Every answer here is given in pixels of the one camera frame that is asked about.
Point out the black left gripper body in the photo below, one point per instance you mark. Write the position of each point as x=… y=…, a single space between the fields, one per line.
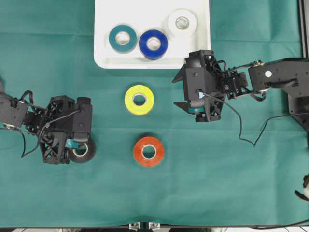
x=43 y=122

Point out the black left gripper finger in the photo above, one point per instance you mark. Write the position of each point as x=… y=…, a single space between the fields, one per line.
x=71 y=144

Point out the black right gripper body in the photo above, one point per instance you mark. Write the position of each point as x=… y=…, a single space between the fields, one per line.
x=229 y=84

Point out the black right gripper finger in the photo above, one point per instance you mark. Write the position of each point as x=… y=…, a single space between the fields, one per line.
x=179 y=76
x=191 y=107

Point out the black tape roll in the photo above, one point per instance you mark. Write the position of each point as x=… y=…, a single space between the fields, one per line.
x=82 y=152

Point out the blue tape roll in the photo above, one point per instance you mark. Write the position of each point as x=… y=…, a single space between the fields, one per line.
x=153 y=44

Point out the yellow tape roll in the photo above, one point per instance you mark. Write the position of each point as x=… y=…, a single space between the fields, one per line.
x=139 y=100

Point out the white tape roll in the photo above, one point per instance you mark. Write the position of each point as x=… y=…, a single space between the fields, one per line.
x=182 y=23

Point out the green tape roll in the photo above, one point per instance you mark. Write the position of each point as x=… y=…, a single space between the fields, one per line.
x=123 y=39

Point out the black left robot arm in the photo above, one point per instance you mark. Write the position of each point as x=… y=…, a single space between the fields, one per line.
x=13 y=112

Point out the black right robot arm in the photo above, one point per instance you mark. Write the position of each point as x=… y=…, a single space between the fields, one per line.
x=287 y=74

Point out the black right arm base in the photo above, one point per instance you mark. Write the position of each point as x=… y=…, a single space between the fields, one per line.
x=298 y=105

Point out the red tape roll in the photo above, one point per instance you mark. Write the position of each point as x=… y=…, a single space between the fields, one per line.
x=148 y=152

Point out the white plastic tray case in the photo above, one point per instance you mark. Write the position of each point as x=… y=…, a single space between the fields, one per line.
x=144 y=15

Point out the metal table clamp brackets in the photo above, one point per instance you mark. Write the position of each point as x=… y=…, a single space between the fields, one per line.
x=144 y=226

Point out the dark object at right edge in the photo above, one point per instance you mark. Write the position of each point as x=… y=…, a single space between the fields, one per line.
x=305 y=193

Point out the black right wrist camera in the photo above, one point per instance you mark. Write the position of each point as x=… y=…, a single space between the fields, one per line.
x=198 y=77

